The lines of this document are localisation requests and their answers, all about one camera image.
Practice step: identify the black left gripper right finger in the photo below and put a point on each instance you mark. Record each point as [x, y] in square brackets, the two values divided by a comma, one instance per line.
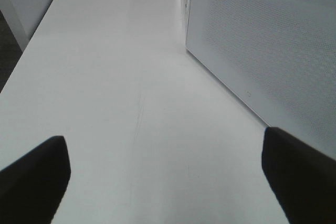
[302, 178]

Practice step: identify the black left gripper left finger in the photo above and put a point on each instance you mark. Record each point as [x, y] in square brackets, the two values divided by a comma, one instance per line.
[33, 186]

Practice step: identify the white microwave door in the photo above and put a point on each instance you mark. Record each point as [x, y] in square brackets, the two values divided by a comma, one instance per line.
[277, 56]

